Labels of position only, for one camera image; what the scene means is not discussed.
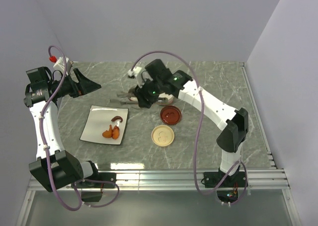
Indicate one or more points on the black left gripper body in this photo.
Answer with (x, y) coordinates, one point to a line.
(68, 87)

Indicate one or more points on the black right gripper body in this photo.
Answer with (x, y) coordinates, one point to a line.
(149, 90)

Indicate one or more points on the metal serving tongs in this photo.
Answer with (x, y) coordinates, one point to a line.
(122, 99)

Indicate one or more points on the dark red sausage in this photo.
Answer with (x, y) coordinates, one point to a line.
(117, 118)

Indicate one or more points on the orange fried chicken piece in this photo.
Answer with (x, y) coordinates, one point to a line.
(115, 132)

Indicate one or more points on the orange fried shrimp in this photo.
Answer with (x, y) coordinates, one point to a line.
(108, 133)

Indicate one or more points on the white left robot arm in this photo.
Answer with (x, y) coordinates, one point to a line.
(52, 159)

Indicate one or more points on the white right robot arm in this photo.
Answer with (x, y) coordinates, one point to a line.
(156, 79)

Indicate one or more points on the metal lunch tin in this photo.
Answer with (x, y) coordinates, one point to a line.
(131, 95)

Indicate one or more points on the pink lunch bowl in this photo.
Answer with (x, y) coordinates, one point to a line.
(165, 99)

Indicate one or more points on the red round lid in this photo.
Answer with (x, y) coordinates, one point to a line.
(170, 115)

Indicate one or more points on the white square plate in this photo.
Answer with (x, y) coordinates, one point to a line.
(98, 120)

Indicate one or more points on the beige round lid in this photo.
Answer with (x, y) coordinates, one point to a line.
(162, 135)

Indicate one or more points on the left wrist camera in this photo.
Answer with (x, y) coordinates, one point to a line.
(59, 64)

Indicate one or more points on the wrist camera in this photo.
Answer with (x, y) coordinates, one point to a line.
(135, 72)
(59, 64)

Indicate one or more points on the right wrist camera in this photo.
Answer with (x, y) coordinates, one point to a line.
(135, 72)

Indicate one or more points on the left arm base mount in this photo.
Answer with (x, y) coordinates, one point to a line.
(93, 189)

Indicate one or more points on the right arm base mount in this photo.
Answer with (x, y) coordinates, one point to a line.
(230, 189)

